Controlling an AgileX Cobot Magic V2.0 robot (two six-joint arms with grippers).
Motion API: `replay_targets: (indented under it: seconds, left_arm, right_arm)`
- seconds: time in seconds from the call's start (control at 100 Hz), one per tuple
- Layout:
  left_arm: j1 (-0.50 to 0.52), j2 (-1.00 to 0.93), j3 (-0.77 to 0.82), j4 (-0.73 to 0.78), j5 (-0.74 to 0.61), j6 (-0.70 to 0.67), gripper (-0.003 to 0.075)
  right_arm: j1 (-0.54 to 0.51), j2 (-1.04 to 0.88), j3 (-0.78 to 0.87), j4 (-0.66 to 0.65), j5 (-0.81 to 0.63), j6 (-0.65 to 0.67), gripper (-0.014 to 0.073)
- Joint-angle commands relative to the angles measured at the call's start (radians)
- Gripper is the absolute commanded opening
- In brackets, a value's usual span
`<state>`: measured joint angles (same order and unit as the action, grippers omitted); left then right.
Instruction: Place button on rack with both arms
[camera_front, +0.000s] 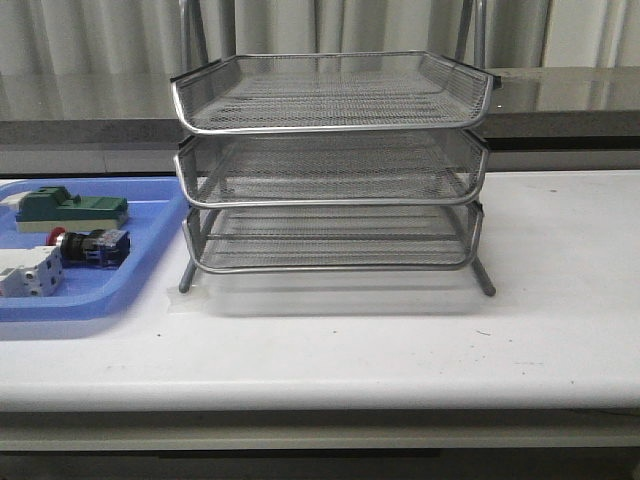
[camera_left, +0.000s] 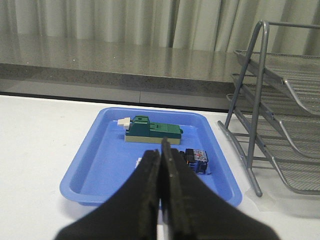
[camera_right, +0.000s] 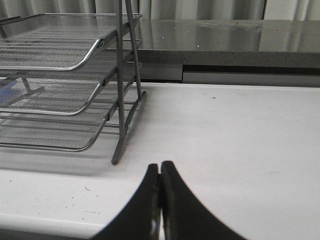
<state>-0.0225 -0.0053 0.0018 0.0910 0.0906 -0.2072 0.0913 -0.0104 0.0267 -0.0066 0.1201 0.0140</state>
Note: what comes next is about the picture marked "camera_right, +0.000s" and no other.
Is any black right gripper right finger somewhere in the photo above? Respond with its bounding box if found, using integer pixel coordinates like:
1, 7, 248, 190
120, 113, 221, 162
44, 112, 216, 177
160, 161, 244, 240

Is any grey stone counter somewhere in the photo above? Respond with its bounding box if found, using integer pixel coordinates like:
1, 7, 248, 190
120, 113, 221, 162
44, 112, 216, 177
138, 19, 320, 69

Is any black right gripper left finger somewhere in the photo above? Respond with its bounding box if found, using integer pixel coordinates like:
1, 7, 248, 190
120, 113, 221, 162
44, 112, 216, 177
92, 163, 160, 240

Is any blue plastic tray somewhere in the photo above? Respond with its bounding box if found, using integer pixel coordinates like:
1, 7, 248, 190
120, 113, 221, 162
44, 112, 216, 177
0, 77, 25, 107

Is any grey metal rack frame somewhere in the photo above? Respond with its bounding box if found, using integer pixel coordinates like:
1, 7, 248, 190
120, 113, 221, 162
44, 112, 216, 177
110, 0, 147, 166

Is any mesh tray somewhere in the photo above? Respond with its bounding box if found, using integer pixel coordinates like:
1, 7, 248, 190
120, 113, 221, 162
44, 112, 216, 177
0, 99, 136, 153
0, 61, 118, 117
0, 12, 143, 73

